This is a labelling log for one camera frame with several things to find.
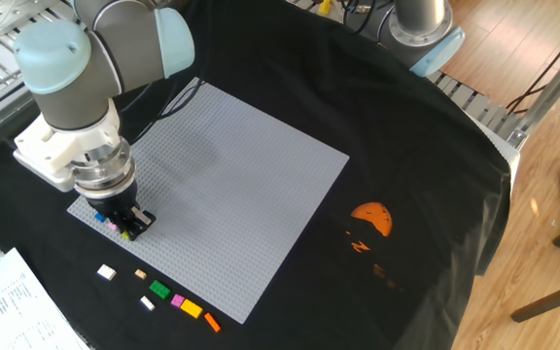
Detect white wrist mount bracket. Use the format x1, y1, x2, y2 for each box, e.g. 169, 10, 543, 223
12, 96, 123, 193

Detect yellow Lego brick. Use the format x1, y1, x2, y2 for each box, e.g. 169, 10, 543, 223
180, 297, 204, 320

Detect dark green Lego brick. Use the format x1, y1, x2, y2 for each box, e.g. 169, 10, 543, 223
148, 279, 172, 300

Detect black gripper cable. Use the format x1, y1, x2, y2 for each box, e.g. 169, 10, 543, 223
128, 72, 208, 145

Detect white printed paper sheets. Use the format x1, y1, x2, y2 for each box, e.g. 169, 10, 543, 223
0, 247, 91, 350

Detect grey Lego baseplate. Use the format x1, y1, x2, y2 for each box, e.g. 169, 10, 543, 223
66, 80, 350, 325

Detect aluminium frame post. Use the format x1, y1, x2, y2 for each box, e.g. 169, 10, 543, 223
506, 43, 560, 150

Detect orange narrow Lego brick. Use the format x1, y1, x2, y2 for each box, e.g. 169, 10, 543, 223
203, 312, 222, 333

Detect wide white Lego brick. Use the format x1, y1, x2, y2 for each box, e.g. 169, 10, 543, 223
96, 263, 118, 282

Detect black cloth with orange print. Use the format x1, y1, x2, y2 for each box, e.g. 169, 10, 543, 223
0, 0, 512, 350

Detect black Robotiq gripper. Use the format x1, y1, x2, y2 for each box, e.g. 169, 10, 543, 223
84, 180, 158, 243

